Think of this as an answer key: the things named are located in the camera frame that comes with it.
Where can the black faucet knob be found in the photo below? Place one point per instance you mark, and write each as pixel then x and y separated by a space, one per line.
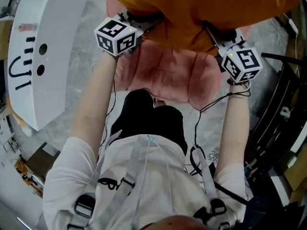
pixel 30 39
pixel 28 50
pixel 27 62

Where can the brown wooden panel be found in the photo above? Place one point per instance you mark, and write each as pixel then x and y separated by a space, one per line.
pixel 40 159

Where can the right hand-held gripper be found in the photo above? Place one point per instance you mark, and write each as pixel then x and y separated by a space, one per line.
pixel 241 63

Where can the person's head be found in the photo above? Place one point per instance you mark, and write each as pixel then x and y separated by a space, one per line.
pixel 177 223

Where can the person's black shorts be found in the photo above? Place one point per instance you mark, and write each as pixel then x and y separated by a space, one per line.
pixel 148 118

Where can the pink bottle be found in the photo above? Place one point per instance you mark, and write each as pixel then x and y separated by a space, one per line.
pixel 28 27

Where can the white figurine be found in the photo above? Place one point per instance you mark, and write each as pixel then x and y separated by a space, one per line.
pixel 285 111

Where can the person's white shirt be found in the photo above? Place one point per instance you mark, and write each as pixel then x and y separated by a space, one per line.
pixel 148 183

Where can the person's left forearm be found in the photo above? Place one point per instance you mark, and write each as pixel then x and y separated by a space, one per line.
pixel 93 99

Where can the orange cushion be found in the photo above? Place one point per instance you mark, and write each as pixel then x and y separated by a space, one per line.
pixel 192 6

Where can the person's right forearm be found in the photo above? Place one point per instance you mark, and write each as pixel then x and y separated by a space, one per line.
pixel 233 133

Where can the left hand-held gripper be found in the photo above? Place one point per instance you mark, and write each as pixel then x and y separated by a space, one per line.
pixel 115 36

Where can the black curved faucet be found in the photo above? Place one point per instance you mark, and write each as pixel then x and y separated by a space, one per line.
pixel 13 71

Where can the pink armchair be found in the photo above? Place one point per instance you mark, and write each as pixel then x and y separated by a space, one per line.
pixel 168 75

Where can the black table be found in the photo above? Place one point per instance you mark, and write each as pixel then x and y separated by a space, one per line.
pixel 275 118

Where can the large cardboard box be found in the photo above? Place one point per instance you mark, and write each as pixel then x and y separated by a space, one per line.
pixel 4 39

